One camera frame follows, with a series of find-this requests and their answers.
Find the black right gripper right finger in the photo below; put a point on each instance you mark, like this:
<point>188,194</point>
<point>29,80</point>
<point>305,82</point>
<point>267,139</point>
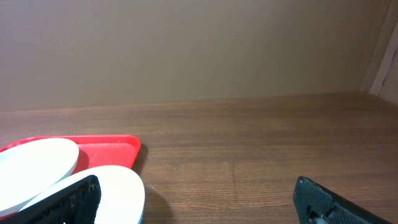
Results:
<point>316,204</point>

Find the red plastic tray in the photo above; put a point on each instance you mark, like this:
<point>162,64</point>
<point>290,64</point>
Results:
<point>105,150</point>

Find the light blue plate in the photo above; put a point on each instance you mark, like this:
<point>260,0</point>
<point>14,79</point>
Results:
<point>30,168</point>

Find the white plate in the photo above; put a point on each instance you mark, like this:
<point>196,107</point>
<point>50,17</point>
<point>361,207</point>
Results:
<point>122,194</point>

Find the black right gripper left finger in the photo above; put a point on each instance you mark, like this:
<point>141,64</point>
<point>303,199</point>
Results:
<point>75,204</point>

